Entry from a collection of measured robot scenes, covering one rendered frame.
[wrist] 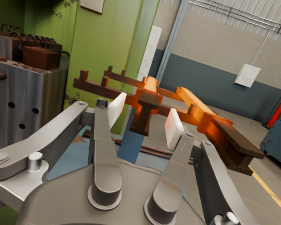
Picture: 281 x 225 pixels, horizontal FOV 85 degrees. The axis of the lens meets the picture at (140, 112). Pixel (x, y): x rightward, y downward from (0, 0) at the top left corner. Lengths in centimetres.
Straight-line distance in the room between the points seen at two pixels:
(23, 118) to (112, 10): 57
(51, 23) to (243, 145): 118
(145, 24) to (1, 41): 82
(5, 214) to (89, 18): 105
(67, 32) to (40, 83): 59
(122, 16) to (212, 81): 636
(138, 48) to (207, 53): 570
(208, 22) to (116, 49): 622
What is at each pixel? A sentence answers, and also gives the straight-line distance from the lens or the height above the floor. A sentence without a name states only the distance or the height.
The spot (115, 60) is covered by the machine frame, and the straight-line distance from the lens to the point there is 77.
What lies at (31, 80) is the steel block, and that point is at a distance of 68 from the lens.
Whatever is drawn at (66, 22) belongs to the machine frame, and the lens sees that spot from 119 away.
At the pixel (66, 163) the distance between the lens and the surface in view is 49.
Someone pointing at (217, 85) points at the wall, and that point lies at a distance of 707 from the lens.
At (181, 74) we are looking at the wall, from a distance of 660.
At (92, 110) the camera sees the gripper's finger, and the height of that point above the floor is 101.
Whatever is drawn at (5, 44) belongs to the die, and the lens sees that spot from 78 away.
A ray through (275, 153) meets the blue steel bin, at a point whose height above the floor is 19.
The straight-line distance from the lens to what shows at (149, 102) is 18.
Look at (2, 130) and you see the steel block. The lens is 83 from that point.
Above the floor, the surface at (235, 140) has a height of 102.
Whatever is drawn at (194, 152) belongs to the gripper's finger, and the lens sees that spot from 17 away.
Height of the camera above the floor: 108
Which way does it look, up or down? 20 degrees down
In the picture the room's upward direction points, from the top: 18 degrees clockwise
